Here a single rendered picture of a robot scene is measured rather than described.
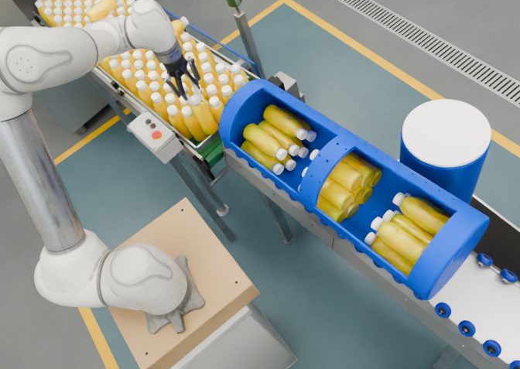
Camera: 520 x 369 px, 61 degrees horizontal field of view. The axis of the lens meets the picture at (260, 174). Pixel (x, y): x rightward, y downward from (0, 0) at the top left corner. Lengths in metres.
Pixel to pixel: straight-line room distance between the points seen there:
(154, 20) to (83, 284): 0.78
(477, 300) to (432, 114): 0.63
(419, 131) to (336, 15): 2.18
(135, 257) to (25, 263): 2.20
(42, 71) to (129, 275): 0.53
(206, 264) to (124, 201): 1.77
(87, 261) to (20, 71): 0.54
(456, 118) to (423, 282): 0.64
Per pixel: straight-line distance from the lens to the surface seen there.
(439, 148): 1.58
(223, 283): 1.37
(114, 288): 1.20
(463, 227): 1.23
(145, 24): 1.44
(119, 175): 3.25
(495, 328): 1.48
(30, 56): 0.93
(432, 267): 1.22
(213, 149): 1.87
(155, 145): 1.73
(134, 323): 1.43
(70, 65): 0.97
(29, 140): 1.11
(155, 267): 1.18
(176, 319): 1.35
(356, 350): 2.38
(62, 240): 1.23
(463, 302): 1.49
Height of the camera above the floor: 2.34
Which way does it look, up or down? 56 degrees down
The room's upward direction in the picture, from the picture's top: 25 degrees counter-clockwise
